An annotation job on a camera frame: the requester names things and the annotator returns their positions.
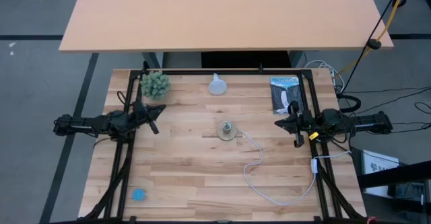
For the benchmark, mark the black panel under desk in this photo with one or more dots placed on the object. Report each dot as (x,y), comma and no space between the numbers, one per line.
(246,60)

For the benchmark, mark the black round foot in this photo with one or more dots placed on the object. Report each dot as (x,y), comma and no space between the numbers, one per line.
(399,2)

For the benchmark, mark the wooden lamp base metal socket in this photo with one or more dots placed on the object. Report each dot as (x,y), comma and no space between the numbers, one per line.
(222,135)

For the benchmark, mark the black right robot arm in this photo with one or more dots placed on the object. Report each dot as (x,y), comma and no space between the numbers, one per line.
(367,124)

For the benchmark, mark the black round puck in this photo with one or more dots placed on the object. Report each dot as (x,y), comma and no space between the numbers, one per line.
(373,44)

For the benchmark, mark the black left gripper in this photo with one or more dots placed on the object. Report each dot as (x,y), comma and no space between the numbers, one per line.
(141,113)

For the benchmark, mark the black metal table frame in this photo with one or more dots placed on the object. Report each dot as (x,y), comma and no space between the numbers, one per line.
(188,72)

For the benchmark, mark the white reflector lightbulb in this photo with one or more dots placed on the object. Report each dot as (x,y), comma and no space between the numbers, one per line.
(217,86)

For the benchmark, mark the yellow tag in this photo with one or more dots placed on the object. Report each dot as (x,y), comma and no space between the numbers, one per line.
(314,136)

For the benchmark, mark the orange desk top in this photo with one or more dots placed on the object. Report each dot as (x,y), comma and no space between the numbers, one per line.
(219,15)

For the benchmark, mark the green succulent in patterned pot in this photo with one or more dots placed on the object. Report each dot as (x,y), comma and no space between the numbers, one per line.
(155,84)

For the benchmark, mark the small red knob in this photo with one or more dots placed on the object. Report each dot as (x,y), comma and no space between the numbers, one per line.
(372,220)

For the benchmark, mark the grey desk leg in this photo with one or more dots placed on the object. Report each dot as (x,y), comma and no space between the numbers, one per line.
(295,58)
(153,60)

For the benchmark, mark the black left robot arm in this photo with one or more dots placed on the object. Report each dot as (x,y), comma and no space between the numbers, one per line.
(84,126)

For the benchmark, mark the white printed box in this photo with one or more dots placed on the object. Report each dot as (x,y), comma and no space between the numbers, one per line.
(380,161)

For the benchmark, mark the black metal beam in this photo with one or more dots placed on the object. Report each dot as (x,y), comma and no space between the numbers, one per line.
(397,174)

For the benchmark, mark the blue round disc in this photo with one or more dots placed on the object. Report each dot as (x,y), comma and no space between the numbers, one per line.
(138,194)

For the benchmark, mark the dark grey equipment box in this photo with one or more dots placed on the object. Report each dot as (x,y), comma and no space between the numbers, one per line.
(409,197)

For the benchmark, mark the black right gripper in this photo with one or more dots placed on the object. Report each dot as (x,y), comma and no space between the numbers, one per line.
(304,124)

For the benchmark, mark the waterfall picture postcard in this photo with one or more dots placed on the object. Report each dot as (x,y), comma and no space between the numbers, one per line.
(283,96)

